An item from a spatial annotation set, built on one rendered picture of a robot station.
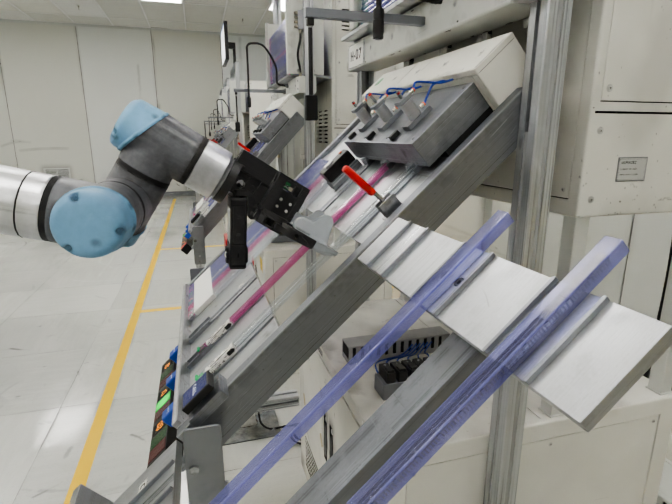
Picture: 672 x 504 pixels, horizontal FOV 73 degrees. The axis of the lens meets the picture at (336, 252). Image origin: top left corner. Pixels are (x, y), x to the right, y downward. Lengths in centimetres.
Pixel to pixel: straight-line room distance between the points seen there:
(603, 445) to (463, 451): 33
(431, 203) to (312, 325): 25
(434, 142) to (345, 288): 26
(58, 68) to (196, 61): 230
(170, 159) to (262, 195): 14
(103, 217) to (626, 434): 102
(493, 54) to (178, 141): 46
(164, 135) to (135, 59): 889
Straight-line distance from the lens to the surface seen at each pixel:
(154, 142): 66
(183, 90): 945
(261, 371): 69
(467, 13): 85
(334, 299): 67
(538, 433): 98
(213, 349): 87
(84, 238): 55
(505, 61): 77
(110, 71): 958
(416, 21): 97
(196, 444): 68
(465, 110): 75
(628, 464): 120
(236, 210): 69
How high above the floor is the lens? 113
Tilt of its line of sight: 14 degrees down
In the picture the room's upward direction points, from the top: straight up
